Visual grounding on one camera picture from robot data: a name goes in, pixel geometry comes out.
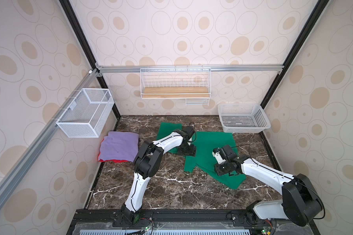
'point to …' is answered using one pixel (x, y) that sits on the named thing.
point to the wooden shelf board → (174, 90)
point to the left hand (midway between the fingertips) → (193, 153)
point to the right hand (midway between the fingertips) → (215, 170)
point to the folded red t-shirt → (113, 160)
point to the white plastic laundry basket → (242, 118)
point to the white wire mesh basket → (86, 116)
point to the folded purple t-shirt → (121, 146)
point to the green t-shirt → (206, 143)
